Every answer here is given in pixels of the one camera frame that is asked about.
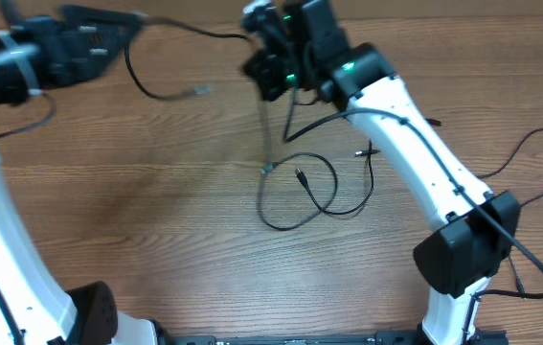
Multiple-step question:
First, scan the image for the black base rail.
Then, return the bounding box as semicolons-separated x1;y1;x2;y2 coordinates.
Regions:
155;328;507;345

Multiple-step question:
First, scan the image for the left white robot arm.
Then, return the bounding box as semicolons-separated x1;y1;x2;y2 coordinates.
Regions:
0;1;170;344

